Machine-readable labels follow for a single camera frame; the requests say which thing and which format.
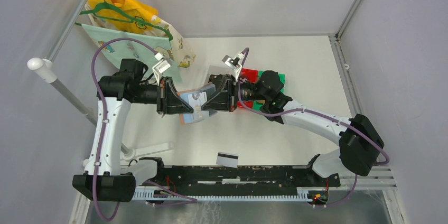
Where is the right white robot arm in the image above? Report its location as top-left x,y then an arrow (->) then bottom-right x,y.
202,70 -> 385,186

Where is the light green patterned cloth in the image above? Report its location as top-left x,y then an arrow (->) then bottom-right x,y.
82,24 -> 171,77

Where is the cream patterned cloth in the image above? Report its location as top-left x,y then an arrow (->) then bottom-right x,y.
150,15 -> 196,68

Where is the red plastic bin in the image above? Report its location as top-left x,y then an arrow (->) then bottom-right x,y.
240,68 -> 258,109

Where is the green plastic bin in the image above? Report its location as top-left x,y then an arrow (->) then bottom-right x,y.
253,70 -> 286,110

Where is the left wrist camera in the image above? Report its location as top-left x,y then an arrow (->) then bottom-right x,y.
152,52 -> 172,84

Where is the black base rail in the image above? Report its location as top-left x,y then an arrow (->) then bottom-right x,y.
144,165 -> 341,196

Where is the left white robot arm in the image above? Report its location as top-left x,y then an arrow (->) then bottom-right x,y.
72,59 -> 193,202

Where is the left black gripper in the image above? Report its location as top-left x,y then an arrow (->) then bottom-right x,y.
133,76 -> 193,115

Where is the silver magnetic stripe card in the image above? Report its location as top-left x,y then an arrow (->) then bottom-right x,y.
216,152 -> 239,168

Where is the tan leather card holder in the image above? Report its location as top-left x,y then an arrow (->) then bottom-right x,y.
178,83 -> 217,124

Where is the yellow garment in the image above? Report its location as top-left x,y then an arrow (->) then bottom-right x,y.
81,0 -> 166,36

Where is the white plastic bin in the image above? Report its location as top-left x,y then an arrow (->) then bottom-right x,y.
204,65 -> 232,87

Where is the green clothes hanger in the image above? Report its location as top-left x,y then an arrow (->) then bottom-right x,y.
79,2 -> 173,41

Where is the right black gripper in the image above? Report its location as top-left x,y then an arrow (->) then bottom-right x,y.
201,74 -> 269,113

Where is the metal clothes rack pole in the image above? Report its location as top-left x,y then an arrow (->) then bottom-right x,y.
27,0 -> 134,156

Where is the white cable duct strip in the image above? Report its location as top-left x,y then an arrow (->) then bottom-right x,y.
132,187 -> 312,203

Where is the white illustrated card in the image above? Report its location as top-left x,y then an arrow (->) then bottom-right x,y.
180,90 -> 209,124

